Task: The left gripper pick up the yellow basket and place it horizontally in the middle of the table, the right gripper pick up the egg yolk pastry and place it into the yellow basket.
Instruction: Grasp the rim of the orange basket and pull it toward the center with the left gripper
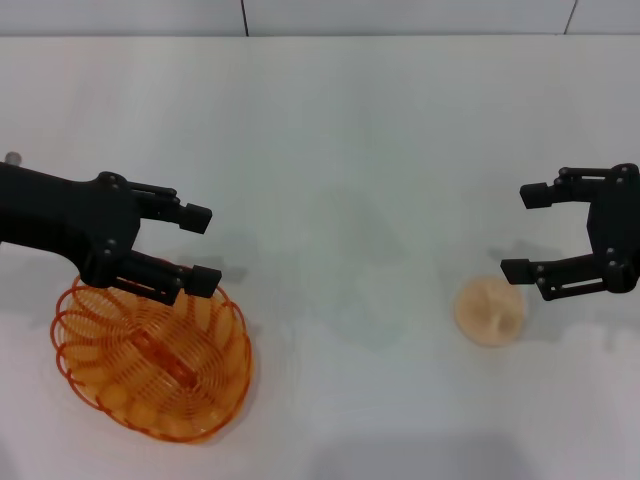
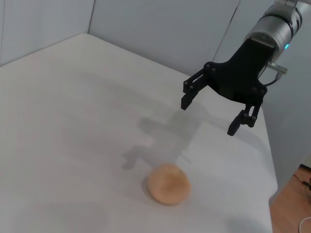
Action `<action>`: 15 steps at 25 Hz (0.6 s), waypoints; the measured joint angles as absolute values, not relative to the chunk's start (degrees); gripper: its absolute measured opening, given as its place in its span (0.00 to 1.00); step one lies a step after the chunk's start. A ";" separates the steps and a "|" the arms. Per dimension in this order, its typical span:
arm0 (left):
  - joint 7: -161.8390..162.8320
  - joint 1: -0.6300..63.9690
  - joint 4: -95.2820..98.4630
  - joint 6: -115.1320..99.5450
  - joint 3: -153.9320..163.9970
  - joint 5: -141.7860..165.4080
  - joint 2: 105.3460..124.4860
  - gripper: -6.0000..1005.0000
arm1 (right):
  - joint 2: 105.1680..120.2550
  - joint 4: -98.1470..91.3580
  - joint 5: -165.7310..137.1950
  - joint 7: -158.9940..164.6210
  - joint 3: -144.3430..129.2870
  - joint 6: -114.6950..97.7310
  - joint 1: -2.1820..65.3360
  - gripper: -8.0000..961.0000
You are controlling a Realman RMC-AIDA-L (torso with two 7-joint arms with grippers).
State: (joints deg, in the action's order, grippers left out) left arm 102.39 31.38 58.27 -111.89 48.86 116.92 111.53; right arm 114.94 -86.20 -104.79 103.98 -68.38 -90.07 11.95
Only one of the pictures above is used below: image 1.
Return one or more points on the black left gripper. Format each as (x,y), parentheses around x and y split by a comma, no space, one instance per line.
(60,215)

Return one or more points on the beige steamed bun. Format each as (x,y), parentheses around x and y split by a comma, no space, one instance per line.
(487,315)

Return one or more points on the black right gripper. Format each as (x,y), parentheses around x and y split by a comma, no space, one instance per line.
(617,225)

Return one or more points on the orange woven plastic basket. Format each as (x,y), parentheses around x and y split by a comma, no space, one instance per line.
(165,380)

